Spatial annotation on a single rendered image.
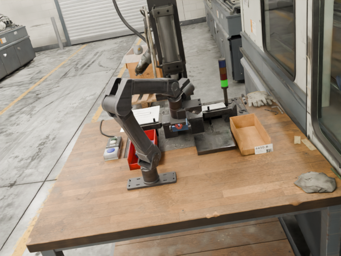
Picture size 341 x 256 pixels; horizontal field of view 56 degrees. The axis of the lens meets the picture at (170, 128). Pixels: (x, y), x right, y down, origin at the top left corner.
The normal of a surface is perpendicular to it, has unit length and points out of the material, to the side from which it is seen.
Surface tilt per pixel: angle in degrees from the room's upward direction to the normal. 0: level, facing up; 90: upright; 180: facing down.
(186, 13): 89
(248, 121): 90
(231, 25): 90
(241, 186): 0
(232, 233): 0
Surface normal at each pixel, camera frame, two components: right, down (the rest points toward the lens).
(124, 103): 0.70, 0.20
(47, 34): -0.03, 0.44
